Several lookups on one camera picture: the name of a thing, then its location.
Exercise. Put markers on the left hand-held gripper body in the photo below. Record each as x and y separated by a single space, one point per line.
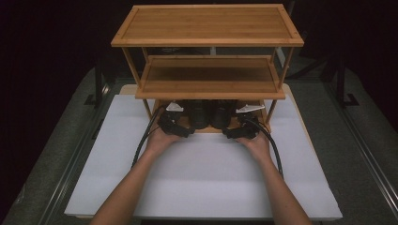
169 125

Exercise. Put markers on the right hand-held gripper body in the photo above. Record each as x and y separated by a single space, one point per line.
248 129

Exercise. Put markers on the black leather shoe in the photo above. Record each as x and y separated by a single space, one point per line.
197 115
222 115

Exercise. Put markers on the wooden three-tier shoe rack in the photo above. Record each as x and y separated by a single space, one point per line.
206 25

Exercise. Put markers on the person's left hand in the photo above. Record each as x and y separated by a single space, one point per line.
161 142

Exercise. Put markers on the person's right hand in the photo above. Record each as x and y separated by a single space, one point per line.
258 146

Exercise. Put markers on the white table sheet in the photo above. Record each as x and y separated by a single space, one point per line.
200 168

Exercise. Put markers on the black metal stand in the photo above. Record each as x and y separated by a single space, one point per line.
98 84
342 84

